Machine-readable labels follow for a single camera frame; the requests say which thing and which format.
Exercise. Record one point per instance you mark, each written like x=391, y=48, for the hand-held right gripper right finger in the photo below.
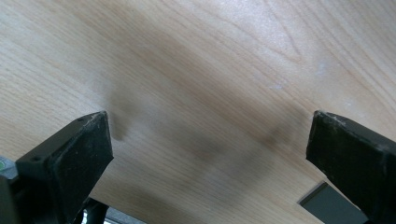
x=355, y=158

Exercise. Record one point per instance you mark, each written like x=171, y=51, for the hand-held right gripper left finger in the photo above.
x=73, y=161

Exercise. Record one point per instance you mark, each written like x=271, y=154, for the grey flat panel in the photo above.
x=331, y=207

